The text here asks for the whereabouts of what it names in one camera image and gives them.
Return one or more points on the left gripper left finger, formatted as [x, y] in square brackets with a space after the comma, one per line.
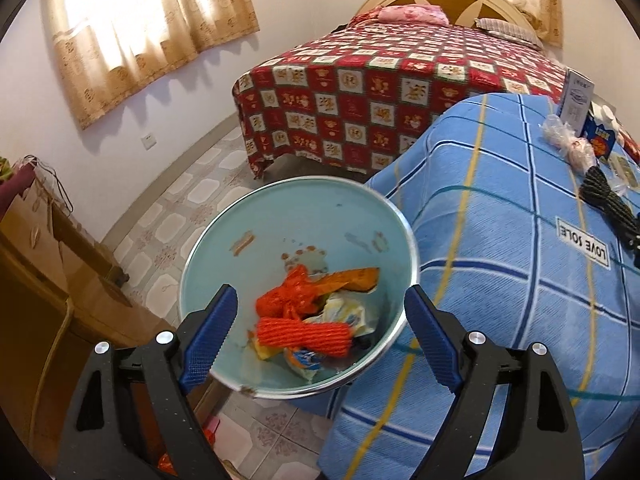
[112, 428]

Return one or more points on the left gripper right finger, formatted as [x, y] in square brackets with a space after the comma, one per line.
[511, 416]

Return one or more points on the orange blue snack wrapper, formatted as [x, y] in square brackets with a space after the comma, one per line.
[305, 363]

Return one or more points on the red foam fruit net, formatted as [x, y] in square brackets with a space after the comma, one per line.
[330, 338]

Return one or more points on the long orange snack bag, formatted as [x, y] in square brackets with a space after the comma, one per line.
[355, 280]

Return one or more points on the red plastic bag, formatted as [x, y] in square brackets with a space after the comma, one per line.
[294, 298]
[188, 455]

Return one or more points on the black foam net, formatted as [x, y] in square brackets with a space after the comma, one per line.
[596, 192]

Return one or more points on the clear bag with red print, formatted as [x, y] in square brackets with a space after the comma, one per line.
[575, 150]

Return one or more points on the light blue trash bin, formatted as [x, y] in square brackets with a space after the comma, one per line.
[317, 268]

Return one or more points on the red plastic bag on floor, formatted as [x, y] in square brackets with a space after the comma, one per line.
[188, 455]

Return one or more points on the brown wooden desk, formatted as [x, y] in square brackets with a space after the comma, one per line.
[60, 296]

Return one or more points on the yellow sponge piece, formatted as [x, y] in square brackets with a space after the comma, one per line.
[264, 353]

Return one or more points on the blue checked tablecloth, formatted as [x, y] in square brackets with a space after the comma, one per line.
[507, 245]

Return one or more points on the left clear snack packet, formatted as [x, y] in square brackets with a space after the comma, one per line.
[623, 170]

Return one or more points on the green cloth on desk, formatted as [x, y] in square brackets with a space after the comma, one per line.
[6, 170]

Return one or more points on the blue Look milk carton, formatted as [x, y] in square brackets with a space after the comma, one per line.
[601, 129]

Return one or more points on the tall white milk carton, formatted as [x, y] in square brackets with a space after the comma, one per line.
[575, 100]

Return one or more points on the red patterned bedspread bed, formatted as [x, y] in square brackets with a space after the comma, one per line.
[359, 98]

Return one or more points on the striped pillow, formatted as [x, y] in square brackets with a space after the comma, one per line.
[509, 32]

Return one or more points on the left window beige curtain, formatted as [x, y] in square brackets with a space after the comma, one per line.
[109, 50]

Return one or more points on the pink floral pillow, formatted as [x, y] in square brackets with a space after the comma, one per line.
[407, 13]

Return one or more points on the cream wooden headboard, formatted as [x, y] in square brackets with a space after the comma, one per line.
[450, 0]

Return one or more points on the wall power socket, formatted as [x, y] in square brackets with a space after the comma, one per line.
[148, 141]

